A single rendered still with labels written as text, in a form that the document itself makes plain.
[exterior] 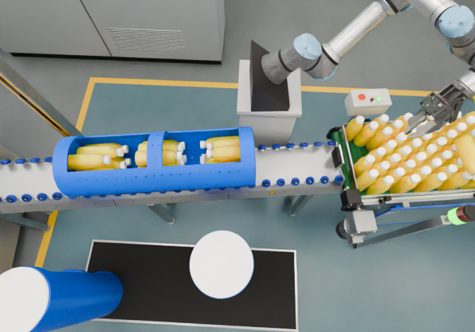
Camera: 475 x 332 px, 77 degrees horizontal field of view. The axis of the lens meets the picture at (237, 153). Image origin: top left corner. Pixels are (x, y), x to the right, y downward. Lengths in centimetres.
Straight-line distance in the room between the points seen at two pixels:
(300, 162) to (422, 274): 150
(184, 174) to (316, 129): 174
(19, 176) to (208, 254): 110
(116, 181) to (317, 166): 100
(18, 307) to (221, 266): 85
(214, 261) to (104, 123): 197
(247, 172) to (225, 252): 37
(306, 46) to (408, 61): 236
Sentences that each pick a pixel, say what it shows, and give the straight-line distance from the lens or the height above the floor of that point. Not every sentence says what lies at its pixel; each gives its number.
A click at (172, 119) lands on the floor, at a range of 284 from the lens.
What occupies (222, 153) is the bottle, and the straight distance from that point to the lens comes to 134.
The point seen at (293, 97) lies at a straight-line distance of 155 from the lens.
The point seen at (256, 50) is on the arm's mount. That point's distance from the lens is 145.
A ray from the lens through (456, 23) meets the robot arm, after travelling 108.
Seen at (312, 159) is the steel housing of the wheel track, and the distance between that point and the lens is 166.
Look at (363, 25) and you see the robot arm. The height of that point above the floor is 149.
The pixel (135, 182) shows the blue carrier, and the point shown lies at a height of 116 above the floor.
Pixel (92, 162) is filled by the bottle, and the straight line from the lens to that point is 147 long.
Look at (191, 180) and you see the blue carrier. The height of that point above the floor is 116.
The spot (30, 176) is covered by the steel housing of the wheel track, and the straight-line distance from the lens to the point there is 191.
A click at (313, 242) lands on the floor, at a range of 250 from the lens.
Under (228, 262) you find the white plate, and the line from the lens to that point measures 138.
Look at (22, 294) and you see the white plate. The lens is 165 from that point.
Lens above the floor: 242
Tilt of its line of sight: 67 degrees down
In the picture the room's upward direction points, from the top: straight up
